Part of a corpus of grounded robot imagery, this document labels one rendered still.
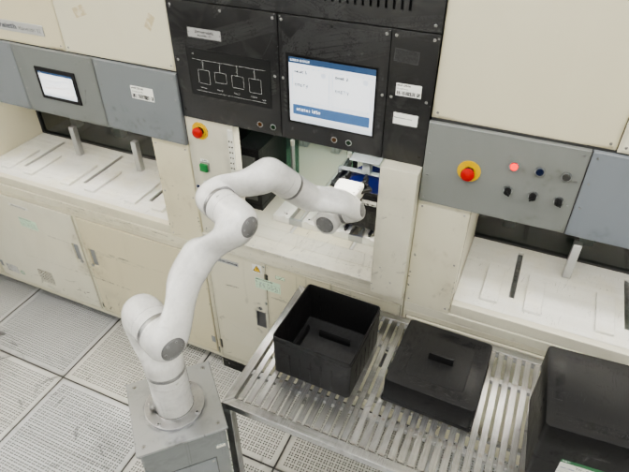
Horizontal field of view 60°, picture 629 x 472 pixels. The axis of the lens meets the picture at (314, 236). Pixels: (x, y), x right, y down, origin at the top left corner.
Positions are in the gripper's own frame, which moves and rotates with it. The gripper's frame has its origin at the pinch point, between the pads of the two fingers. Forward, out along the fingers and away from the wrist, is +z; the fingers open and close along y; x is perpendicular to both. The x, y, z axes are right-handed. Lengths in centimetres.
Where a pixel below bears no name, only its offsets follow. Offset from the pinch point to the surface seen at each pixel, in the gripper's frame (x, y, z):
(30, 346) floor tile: -119, -163, -46
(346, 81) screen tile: 43.4, 0.8, -17.2
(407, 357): -34, 35, -46
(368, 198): -10.1, 4.0, 3.3
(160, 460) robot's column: -50, -26, -101
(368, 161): 2.4, 1.3, 8.9
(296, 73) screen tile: 43.4, -15.8, -16.9
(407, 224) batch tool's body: 1.3, 25.3, -22.5
